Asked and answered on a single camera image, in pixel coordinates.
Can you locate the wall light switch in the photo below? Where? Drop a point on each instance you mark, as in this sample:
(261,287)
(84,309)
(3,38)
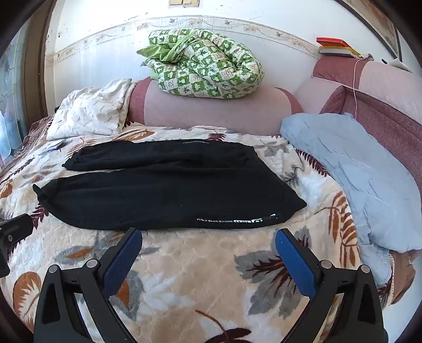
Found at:
(183,3)

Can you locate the black pants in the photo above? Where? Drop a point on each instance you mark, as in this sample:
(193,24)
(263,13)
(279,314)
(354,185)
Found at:
(171,194)

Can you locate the green checked quilt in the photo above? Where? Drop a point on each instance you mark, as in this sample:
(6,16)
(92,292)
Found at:
(204,62)

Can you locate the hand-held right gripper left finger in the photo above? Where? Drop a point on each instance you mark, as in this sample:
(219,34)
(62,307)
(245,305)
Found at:
(121,262)

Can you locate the light blue quilted blanket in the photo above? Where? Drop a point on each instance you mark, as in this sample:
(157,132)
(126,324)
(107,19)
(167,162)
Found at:
(346,165)

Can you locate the small white object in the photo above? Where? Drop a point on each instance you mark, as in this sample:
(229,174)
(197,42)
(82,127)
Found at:
(399,64)

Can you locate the patterned glass door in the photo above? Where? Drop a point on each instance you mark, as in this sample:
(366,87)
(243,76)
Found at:
(16,99)

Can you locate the pink quilted bed headboard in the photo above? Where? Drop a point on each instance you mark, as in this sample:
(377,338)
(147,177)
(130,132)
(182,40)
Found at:
(382,99)

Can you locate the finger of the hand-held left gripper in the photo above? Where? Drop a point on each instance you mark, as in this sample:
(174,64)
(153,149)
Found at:
(15,231)

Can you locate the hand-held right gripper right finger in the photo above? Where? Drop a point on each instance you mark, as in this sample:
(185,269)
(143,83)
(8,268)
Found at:
(296,264)

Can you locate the leaf print blanket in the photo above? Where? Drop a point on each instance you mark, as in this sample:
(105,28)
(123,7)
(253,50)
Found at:
(197,264)

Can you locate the pink bolster cushion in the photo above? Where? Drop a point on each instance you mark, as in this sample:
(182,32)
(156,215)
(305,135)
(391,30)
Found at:
(211,108)

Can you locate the red book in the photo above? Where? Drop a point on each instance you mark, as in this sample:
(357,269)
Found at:
(333,42)

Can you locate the white patterned pillow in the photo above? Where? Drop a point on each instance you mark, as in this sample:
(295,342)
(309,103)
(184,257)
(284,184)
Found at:
(89,108)

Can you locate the framed wall picture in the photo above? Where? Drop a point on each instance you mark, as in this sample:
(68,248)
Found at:
(379,23)

